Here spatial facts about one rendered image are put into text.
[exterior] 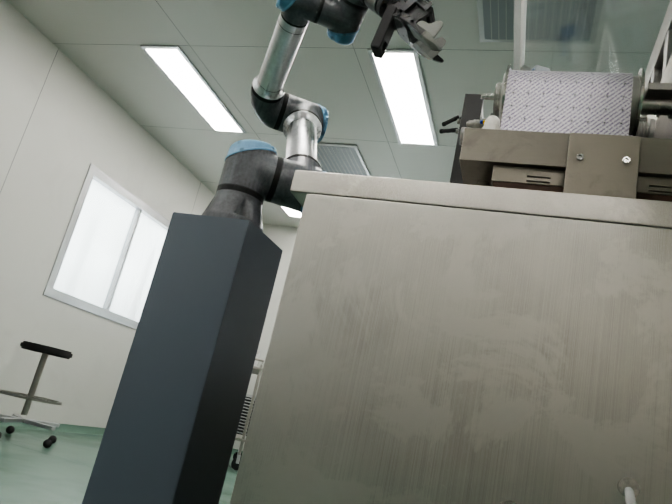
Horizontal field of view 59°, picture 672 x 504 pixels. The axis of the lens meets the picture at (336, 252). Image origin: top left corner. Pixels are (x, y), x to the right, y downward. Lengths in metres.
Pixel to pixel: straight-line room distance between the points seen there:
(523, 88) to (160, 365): 0.94
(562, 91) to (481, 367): 0.66
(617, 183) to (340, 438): 0.55
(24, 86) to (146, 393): 3.93
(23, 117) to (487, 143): 4.31
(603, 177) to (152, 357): 0.93
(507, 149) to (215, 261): 0.66
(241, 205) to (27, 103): 3.77
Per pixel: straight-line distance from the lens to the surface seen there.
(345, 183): 0.96
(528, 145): 1.03
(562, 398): 0.85
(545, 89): 1.32
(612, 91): 1.32
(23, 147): 5.04
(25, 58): 5.08
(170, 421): 1.30
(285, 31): 1.65
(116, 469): 1.35
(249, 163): 1.45
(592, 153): 1.00
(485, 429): 0.84
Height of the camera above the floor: 0.51
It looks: 16 degrees up
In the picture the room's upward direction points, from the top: 13 degrees clockwise
